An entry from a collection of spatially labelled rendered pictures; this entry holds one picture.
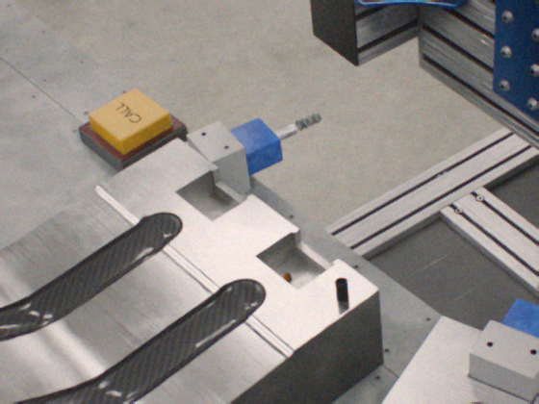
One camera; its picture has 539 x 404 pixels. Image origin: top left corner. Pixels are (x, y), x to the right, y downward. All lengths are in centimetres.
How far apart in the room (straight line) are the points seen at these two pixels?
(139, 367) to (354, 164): 150
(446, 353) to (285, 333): 12
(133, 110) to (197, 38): 158
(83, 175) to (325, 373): 38
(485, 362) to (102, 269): 31
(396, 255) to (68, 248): 96
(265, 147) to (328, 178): 122
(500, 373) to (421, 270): 99
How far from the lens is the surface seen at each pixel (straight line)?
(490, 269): 183
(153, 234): 96
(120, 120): 116
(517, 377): 85
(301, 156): 237
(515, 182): 198
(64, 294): 94
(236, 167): 108
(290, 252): 95
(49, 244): 98
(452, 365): 88
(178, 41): 274
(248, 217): 95
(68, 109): 126
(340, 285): 86
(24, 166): 120
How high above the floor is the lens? 154
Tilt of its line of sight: 44 degrees down
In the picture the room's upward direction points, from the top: 8 degrees counter-clockwise
